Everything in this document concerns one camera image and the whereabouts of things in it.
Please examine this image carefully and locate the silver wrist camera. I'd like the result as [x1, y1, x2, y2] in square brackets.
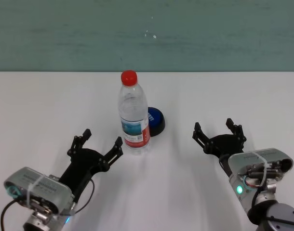
[3, 167, 75, 217]
[228, 147, 294, 184]

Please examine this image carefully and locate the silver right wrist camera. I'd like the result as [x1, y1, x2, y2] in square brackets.
[228, 147, 294, 184]

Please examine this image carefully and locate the clear water bottle red cap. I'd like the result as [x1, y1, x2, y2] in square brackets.
[117, 70, 151, 155]

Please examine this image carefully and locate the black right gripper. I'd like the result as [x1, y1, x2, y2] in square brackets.
[192, 117, 248, 175]

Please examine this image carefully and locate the blue push button black base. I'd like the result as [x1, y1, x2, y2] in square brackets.
[147, 106, 166, 138]

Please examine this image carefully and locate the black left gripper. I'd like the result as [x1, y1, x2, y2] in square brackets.
[58, 128, 124, 205]

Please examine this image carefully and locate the thin black left gripper cable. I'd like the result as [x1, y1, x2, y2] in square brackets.
[65, 179, 95, 216]

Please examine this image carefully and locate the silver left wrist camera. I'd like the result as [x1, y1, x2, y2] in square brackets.
[3, 167, 75, 217]

